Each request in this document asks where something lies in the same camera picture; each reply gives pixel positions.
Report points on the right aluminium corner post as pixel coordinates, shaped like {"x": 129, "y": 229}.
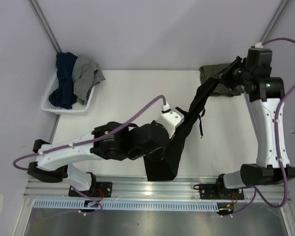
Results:
{"x": 275, "y": 19}

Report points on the aluminium mounting rail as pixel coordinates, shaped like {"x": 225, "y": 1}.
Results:
{"x": 127, "y": 188}

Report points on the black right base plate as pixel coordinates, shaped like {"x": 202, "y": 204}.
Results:
{"x": 216, "y": 192}

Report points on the left aluminium corner post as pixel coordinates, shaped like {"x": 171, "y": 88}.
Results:
{"x": 45, "y": 25}

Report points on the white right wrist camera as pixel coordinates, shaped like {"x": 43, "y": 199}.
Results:
{"x": 258, "y": 46}

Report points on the black shorts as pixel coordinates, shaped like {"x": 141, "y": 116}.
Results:
{"x": 167, "y": 168}

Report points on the dark blue garment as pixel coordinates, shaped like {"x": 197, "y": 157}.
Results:
{"x": 64, "y": 81}

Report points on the aluminium corner post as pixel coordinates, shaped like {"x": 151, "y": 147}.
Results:
{"x": 45, "y": 25}
{"x": 275, "y": 19}

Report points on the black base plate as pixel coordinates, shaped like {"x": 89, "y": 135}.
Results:
{"x": 97, "y": 190}
{"x": 216, "y": 192}

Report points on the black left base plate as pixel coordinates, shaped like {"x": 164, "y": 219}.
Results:
{"x": 97, "y": 190}

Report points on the grey shorts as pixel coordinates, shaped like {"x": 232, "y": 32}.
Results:
{"x": 86, "y": 74}

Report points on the white perforated basket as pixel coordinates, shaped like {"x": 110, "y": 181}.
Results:
{"x": 77, "y": 108}

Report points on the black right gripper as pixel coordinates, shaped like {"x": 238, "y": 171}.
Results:
{"x": 225, "y": 76}

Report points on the white slotted cable duct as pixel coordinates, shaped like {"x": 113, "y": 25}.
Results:
{"x": 127, "y": 205}

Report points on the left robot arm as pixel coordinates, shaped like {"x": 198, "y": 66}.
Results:
{"x": 55, "y": 163}

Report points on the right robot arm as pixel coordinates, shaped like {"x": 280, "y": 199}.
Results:
{"x": 264, "y": 99}

